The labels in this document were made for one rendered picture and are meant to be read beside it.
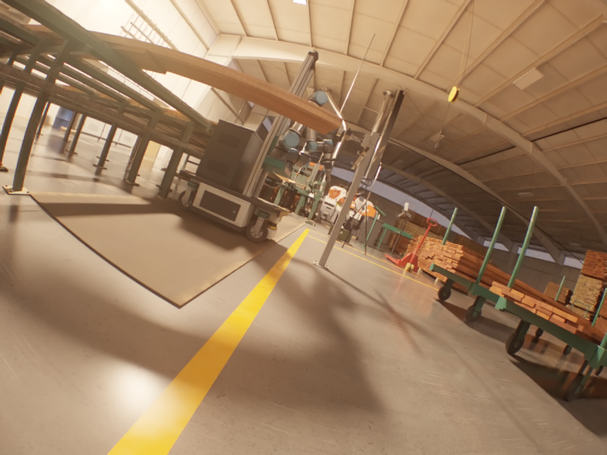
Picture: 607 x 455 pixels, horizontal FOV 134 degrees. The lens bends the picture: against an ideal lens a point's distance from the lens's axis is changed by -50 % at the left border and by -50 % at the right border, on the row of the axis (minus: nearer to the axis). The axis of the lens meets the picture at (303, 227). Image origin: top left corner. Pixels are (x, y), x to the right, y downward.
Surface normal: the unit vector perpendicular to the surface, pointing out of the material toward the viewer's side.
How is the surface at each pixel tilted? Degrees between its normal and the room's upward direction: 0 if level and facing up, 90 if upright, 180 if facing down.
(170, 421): 0
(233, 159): 90
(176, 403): 0
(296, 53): 90
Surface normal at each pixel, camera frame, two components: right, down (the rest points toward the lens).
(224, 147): -0.05, 0.07
